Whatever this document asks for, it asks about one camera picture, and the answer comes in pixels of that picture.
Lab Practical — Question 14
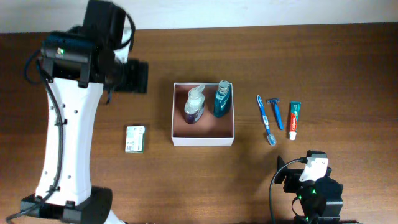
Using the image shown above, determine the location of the green white soap bar box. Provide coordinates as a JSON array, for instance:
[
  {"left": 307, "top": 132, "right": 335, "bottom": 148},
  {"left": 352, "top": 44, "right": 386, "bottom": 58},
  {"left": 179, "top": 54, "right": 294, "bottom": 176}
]
[{"left": 125, "top": 126, "right": 146, "bottom": 153}]

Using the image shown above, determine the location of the clear hand soap pump bottle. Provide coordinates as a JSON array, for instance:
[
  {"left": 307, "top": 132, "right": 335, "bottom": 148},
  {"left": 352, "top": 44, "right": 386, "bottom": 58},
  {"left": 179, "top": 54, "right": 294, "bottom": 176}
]
[{"left": 184, "top": 84, "right": 205, "bottom": 124}]

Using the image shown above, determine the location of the teal mouthwash bottle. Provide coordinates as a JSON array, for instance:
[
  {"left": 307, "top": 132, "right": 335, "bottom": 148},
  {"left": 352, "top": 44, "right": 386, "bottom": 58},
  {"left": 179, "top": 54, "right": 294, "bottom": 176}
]
[{"left": 213, "top": 80, "right": 231, "bottom": 118}]

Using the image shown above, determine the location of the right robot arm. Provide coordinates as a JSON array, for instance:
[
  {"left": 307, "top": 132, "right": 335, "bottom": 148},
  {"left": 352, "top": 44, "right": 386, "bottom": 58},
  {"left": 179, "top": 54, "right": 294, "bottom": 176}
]
[{"left": 270, "top": 151, "right": 343, "bottom": 224}]

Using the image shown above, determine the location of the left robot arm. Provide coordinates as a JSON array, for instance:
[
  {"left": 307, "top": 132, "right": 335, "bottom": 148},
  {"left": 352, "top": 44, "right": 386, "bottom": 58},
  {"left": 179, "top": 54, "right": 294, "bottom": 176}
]
[{"left": 19, "top": 1, "right": 149, "bottom": 223}]

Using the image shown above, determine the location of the blue white toothbrush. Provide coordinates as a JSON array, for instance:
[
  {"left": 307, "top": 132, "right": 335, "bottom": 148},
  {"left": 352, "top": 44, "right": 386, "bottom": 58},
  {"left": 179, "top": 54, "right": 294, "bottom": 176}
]
[{"left": 256, "top": 95, "right": 277, "bottom": 146}]

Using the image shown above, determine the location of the red green toothpaste tube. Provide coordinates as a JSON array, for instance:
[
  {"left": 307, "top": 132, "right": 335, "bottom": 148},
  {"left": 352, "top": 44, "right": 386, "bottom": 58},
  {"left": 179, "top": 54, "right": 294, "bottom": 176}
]
[{"left": 289, "top": 101, "right": 301, "bottom": 141}]

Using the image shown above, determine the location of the blue disposable razor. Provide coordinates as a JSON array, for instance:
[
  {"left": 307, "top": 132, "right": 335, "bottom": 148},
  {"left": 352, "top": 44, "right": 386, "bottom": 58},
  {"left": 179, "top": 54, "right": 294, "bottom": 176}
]
[{"left": 267, "top": 98, "right": 284, "bottom": 130}]

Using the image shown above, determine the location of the white open cardboard box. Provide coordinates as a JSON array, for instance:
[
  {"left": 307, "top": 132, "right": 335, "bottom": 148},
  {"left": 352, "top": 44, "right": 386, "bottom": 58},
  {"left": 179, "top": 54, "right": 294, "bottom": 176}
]
[{"left": 171, "top": 83, "right": 235, "bottom": 147}]

